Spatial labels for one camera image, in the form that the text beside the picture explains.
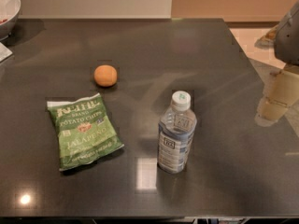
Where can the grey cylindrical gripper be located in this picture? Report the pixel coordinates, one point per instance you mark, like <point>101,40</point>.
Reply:
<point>288,41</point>

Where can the green jalapeno chip bag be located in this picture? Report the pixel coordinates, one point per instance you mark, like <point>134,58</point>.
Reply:
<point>85,132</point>

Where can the clear plastic water bottle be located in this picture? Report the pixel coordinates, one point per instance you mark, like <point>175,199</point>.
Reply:
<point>176,129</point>

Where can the orange fruit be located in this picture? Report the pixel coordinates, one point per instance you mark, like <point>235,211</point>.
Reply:
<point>105,75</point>

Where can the white paper sheet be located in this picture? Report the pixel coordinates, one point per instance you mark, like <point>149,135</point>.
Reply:
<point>4,52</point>

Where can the white bowl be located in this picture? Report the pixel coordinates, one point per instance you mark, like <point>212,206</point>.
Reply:
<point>9,13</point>

